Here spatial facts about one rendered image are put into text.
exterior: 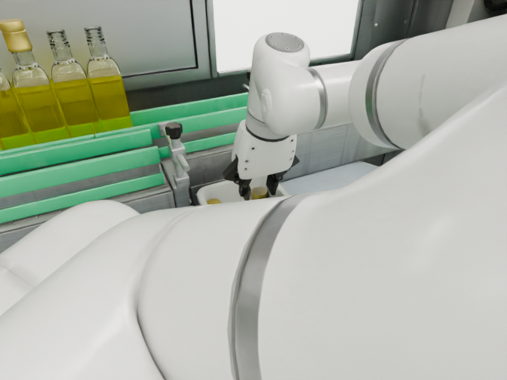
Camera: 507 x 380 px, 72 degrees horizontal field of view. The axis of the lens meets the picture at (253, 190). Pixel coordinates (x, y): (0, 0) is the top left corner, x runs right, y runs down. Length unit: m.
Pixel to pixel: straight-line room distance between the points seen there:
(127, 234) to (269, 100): 0.27
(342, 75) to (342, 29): 0.63
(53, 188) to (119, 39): 0.35
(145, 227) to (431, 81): 0.18
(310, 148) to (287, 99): 0.51
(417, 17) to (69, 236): 1.17
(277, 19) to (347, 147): 0.37
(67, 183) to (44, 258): 0.43
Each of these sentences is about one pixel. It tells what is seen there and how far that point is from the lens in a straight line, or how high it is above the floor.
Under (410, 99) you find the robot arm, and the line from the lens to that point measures 0.25.
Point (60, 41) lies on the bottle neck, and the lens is 0.71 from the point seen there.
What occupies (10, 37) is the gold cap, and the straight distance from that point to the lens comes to 0.71.
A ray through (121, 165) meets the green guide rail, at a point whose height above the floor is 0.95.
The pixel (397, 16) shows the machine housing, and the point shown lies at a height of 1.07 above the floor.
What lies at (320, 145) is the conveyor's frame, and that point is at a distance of 0.91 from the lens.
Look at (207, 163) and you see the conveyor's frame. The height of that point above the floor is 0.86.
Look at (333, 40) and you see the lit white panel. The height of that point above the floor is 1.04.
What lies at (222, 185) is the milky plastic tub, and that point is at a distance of 0.75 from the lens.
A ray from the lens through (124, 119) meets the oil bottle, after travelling 0.74.
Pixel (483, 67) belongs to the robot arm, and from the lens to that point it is 0.22.
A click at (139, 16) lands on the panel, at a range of 0.85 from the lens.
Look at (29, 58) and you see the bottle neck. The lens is 0.72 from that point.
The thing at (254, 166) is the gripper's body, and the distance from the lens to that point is 0.57.
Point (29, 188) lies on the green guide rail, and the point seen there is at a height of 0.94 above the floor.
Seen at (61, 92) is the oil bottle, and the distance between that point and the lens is 0.72.
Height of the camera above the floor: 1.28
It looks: 37 degrees down
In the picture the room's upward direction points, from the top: straight up
